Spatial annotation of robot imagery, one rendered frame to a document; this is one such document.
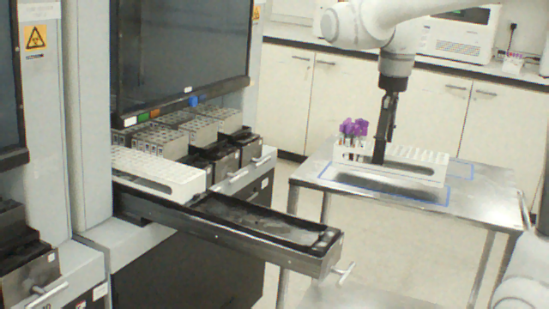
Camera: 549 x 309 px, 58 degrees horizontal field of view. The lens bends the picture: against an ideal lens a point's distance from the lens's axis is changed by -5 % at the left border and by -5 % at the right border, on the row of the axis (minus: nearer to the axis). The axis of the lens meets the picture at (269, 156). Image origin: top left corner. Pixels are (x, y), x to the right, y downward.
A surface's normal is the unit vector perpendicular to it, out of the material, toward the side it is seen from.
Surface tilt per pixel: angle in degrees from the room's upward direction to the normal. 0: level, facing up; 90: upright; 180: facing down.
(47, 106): 90
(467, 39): 90
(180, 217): 90
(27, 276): 90
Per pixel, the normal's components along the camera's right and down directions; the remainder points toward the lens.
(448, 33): -0.44, 0.28
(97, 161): 0.89, 0.23
